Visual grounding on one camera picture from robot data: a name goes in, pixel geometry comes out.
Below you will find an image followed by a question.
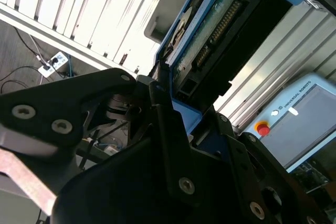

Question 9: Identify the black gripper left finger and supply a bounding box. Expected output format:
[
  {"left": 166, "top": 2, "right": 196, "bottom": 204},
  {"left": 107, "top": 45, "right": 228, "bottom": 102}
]
[{"left": 0, "top": 68, "right": 208, "bottom": 206}]

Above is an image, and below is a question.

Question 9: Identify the hard disk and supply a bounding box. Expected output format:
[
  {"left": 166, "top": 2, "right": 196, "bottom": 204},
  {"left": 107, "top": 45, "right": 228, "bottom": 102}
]
[{"left": 153, "top": 0, "right": 310, "bottom": 137}]

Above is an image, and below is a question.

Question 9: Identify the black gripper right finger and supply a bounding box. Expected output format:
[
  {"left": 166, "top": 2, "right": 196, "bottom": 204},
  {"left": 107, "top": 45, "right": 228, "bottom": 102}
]
[{"left": 214, "top": 112, "right": 325, "bottom": 224}]

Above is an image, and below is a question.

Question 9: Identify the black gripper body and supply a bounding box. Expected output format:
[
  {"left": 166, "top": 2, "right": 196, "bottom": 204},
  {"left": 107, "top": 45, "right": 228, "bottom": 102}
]
[{"left": 49, "top": 137, "right": 237, "bottom": 224}]

